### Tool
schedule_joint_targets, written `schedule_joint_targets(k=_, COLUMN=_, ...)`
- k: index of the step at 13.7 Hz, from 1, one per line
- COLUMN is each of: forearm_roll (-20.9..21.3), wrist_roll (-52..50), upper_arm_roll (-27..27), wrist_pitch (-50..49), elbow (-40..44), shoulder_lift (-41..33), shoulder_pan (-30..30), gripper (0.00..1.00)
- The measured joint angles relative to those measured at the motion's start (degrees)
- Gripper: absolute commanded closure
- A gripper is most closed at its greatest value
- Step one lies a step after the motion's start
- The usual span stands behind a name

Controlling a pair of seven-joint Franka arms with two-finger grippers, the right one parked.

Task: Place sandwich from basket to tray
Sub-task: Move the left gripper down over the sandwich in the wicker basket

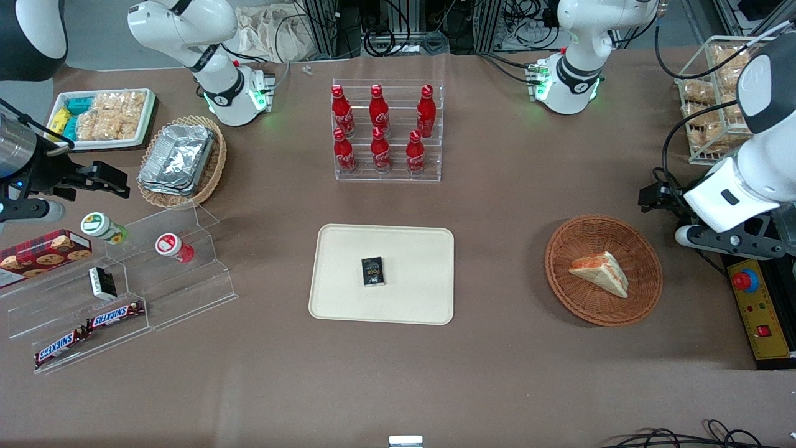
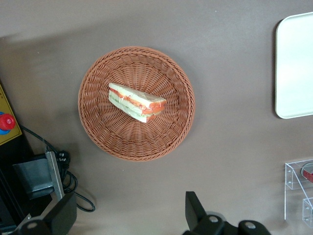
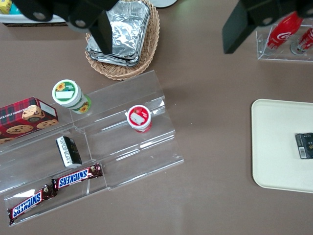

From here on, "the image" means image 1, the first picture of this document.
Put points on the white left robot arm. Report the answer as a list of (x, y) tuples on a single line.
[(578, 74)]

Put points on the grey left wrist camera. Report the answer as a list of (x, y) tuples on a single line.
[(727, 239)]

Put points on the cream plastic tray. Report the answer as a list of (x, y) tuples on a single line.
[(410, 298)]

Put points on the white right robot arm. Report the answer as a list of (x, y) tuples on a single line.
[(214, 81)]

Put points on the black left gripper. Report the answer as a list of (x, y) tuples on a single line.
[(666, 199)]

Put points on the white rectangular snack tray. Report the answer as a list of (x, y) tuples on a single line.
[(149, 115)]

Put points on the stack of foil trays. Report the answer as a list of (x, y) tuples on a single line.
[(177, 158)]

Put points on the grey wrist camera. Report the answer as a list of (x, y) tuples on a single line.
[(727, 239), (31, 210)]

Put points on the clear acrylic bottle rack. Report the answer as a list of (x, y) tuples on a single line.
[(398, 177)]

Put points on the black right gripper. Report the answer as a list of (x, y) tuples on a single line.
[(51, 175)]

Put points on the aluminium frame post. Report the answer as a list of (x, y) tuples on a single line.
[(488, 25), (326, 28)]

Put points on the foil trays in basket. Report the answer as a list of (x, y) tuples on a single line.
[(217, 162)]

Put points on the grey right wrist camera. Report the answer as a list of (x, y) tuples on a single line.
[(31, 210)]

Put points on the red yogurt drink bottle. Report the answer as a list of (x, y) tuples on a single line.
[(173, 247)]

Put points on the yellow snack pack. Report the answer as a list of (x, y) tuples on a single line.
[(59, 120)]

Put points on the green yogurt drink bottle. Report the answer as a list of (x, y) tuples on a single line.
[(102, 227)]

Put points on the red cola bottle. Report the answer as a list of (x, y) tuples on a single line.
[(379, 113), (380, 154), (426, 113), (415, 155), (344, 155), (342, 113)]

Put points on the red cookie box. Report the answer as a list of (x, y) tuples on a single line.
[(37, 255)]

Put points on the small rice cracker bag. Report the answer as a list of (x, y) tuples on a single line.
[(86, 127)]

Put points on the round brown wicker basket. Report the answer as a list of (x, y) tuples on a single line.
[(578, 305)]

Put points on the yellow black control box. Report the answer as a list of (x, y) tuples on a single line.
[(768, 305)]

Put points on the red emergency stop button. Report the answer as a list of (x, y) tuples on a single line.
[(745, 281)]

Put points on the fried snack bag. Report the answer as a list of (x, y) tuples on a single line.
[(734, 107), (727, 57), (729, 79), (698, 91), (718, 138), (701, 114)]

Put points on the large rice cracker bag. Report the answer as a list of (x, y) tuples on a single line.
[(121, 112)]

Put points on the snickers chocolate bar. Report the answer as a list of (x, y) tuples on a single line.
[(59, 347), (115, 316)]

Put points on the beige cloth bag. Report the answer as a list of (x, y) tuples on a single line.
[(267, 34)]

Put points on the small black card box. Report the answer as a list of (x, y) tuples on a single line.
[(373, 272)]

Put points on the teal snack pack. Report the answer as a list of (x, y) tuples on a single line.
[(69, 129), (79, 104)]

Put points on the clear acrylic stepped shelf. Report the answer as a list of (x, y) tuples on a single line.
[(186, 292)]

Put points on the small black white box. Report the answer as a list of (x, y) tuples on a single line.
[(102, 283)]

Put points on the triangular sandwich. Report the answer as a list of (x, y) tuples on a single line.
[(603, 274)]

